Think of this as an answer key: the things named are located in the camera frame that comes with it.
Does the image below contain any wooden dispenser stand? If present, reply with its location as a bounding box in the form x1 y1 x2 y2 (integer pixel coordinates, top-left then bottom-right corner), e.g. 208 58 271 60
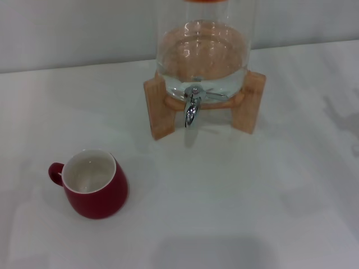
144 69 266 140

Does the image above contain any chrome faucet with lever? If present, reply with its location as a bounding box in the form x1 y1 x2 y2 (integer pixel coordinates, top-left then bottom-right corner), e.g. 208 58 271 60
183 86 228 129

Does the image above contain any clear glass water dispenser jar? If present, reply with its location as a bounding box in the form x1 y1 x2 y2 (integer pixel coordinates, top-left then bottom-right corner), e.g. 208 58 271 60
155 0 256 103

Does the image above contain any red ceramic cup white inside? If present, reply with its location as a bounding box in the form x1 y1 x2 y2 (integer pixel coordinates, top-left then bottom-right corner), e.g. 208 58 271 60
48 149 129 220

